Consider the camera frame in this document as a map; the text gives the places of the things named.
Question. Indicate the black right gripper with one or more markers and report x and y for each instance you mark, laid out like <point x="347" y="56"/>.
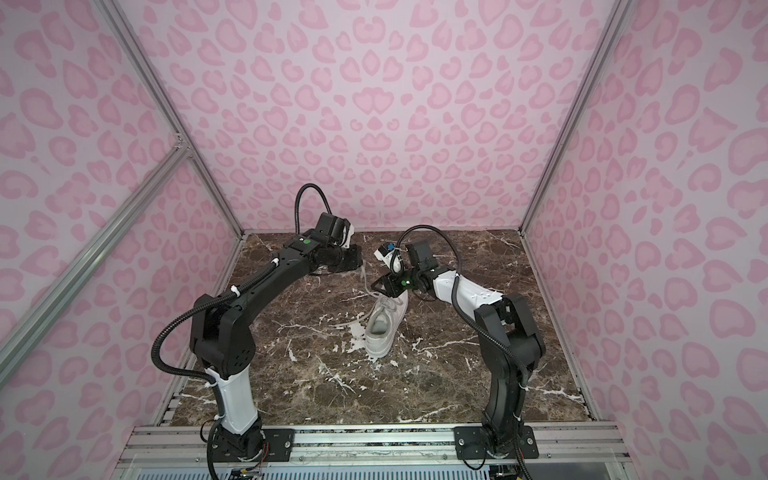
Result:
<point x="391" y="284"/>

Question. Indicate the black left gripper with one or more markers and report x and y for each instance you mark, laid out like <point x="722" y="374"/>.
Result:
<point x="356" y="259"/>

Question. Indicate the white shoelace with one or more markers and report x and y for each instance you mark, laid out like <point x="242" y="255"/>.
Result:
<point x="369" y="291"/>

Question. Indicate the white sneaker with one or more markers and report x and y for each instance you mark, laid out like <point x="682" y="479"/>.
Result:
<point x="383" y="323"/>

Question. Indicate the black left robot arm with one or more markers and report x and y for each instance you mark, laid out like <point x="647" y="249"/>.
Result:
<point x="221" y="336"/>

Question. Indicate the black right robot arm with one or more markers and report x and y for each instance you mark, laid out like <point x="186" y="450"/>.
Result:
<point x="509" y="338"/>

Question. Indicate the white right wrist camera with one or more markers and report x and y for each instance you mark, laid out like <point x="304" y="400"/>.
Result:
<point x="389" y="255"/>

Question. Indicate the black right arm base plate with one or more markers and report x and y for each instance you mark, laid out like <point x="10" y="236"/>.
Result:
<point x="477" y="443"/>

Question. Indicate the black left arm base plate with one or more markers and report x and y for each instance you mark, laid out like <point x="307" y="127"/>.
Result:
<point x="269" y="445"/>

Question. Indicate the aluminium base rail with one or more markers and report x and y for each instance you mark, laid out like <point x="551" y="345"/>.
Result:
<point x="592" y="450"/>

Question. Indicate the aluminium diagonal frame strut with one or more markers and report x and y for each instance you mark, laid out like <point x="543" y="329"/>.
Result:
<point x="40" y="318"/>

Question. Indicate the right corner frame post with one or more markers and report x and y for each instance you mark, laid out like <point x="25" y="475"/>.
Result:
<point x="620" y="15"/>

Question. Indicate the corner frame post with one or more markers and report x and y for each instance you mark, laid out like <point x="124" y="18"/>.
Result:
<point x="129" y="42"/>
<point x="620" y="15"/>

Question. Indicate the left corner frame post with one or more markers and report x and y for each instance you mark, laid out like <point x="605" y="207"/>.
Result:
<point x="129" y="42"/>

